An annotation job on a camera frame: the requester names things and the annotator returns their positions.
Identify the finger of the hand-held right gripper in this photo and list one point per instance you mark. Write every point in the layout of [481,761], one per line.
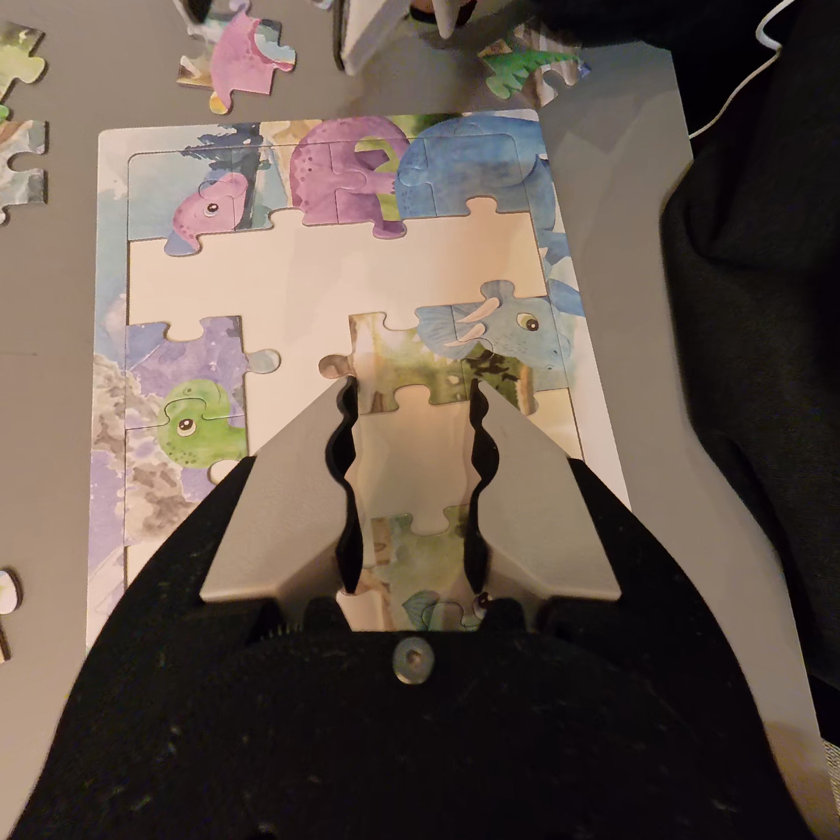
[377,26]

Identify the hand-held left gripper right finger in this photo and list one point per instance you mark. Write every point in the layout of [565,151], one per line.
[544,525]

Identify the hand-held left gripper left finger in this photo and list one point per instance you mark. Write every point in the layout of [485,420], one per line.
[275,525]

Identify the purple blue green puzzle piece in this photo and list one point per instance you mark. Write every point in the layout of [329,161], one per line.
[367,197]

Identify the purple dinosaur body puzzle piece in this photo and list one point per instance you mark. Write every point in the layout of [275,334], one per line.
[315,190]

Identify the blue triceratops head puzzle piece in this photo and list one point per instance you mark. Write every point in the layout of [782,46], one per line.
[518,328]

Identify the dinosaur puzzle tray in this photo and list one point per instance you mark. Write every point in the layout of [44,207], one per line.
[328,282]

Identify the person's right hand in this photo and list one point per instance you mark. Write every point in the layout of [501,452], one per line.
[467,12]

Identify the green dinosaur brown puzzle piece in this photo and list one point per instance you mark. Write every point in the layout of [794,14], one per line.
[518,65]

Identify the blue dinosaur body puzzle piece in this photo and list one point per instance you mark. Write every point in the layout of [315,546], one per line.
[459,177]

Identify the pink dinosaur head puzzle piece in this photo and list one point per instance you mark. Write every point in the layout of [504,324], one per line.
[210,203]

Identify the pink yellow blue puzzle piece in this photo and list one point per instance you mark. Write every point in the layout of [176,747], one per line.
[8,590]

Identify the green yellow puzzle piece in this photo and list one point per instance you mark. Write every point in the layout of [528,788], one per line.
[19,59]

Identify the brown grey puzzle piece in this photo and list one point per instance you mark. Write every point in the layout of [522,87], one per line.
[26,170]

